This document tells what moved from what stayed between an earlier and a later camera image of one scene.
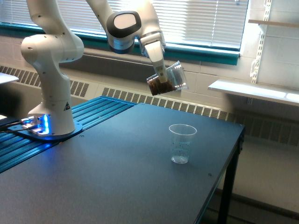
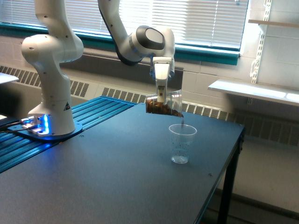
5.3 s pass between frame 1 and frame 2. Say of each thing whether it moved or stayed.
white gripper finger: moved
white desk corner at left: stayed
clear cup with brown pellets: moved
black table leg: stayed
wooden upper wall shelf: stayed
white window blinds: stayed
